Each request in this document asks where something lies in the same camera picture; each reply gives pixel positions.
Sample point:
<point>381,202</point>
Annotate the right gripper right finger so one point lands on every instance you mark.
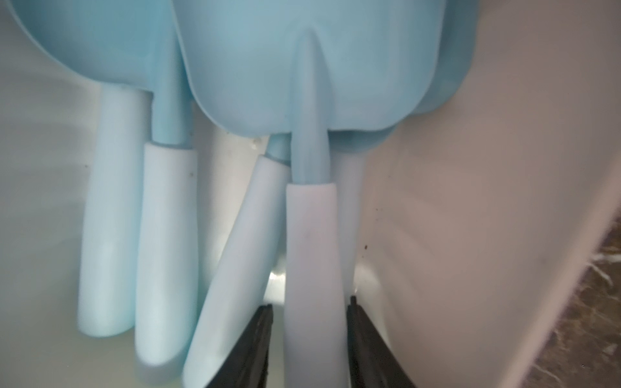
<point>371,362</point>

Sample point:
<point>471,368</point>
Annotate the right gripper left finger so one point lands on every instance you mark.
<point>247,364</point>

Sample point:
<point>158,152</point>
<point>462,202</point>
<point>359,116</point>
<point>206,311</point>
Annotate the blue shovel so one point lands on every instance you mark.
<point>167,264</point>
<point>125,46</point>
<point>238,286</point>
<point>350,148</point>

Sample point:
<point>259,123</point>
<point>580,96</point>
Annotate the white storage box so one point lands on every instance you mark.
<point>478,222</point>

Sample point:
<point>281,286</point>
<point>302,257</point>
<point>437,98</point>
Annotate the blue shovel vertical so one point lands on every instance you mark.
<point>306,68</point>

